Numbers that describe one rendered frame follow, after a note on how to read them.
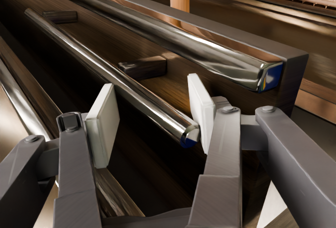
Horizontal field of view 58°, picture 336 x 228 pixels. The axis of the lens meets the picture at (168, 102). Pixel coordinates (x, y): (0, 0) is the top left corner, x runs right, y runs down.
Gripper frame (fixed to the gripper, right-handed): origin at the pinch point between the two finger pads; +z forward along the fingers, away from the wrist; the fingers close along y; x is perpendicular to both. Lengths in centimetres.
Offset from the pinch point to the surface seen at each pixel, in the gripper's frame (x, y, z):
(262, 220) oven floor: -32.1, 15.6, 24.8
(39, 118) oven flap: -3.3, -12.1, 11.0
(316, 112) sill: -8.3, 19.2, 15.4
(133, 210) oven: -10.4, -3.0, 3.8
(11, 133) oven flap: -5.6, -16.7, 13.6
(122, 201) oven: -10.1, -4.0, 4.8
